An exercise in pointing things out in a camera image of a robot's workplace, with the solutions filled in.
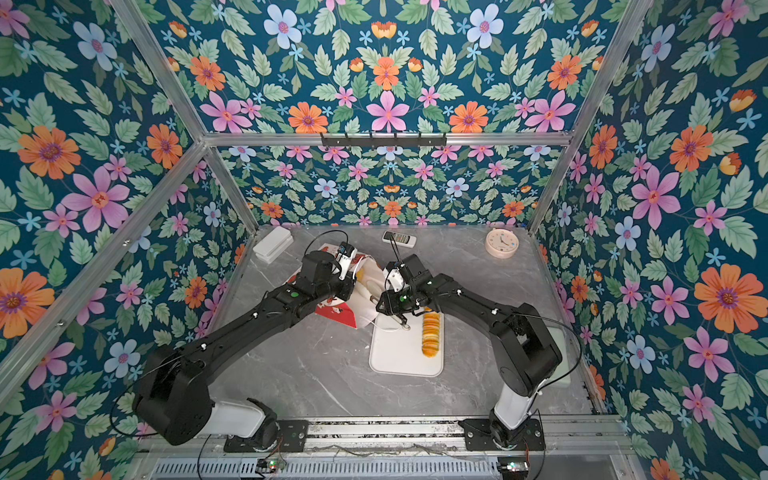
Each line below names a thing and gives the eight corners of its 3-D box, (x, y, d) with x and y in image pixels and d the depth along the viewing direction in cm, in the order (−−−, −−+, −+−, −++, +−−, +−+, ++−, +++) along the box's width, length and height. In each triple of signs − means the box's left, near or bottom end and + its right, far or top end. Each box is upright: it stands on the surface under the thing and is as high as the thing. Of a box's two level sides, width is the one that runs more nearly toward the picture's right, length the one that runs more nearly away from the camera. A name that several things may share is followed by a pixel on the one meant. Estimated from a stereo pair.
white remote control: (381, 240, 118) (380, 237, 116) (385, 232, 121) (385, 228, 119) (413, 249, 115) (413, 245, 113) (417, 240, 118) (417, 236, 116)
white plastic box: (254, 257, 113) (249, 249, 109) (281, 233, 121) (277, 225, 118) (271, 265, 111) (266, 257, 107) (296, 240, 119) (293, 231, 115)
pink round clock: (488, 258, 112) (490, 252, 109) (482, 234, 120) (484, 228, 117) (520, 258, 112) (522, 252, 109) (512, 234, 120) (514, 228, 117)
